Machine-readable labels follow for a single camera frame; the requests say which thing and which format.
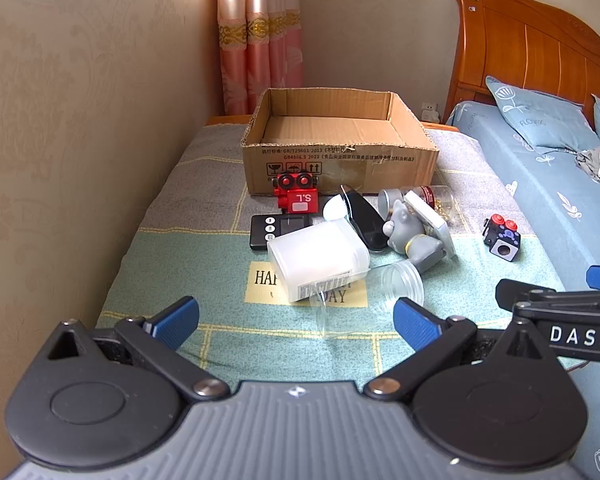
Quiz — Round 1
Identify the capsule bottle with silver cap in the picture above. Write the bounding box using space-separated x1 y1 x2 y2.
378 185 456 221

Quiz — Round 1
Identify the black fidget cube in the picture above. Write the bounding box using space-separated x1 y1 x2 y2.
482 215 522 261

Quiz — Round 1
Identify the white translucent plastic box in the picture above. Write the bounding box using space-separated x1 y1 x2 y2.
266 221 371 303

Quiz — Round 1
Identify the blue leaf print bedsheet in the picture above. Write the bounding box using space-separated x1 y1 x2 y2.
452 101 600 480

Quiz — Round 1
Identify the red toy robot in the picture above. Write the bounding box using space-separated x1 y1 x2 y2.
271 171 321 213

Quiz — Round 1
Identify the black remote control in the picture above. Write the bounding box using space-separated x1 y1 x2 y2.
250 214 326 252

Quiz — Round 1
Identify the white plastic case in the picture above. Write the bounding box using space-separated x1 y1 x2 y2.
404 194 457 260

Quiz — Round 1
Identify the crumpled grey white cloth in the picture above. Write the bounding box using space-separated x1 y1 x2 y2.
574 146 600 185

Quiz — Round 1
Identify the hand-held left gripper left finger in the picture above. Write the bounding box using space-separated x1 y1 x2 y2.
40 296 230 403

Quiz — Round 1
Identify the pink curtain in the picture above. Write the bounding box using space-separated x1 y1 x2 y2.
215 0 305 117

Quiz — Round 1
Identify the pale teal oval object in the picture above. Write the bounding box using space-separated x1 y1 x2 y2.
322 195 351 222

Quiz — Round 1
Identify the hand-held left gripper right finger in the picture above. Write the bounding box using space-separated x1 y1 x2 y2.
364 297 556 403

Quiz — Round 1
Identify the grey elephant figurine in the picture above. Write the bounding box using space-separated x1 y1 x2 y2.
382 199 445 275

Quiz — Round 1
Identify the cardboard box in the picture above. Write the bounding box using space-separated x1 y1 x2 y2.
240 87 440 197

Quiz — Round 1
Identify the glossy black curved object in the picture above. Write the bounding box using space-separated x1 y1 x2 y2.
340 185 390 252

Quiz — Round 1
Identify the wooden bed headboard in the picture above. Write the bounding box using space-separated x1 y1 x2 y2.
442 0 600 123

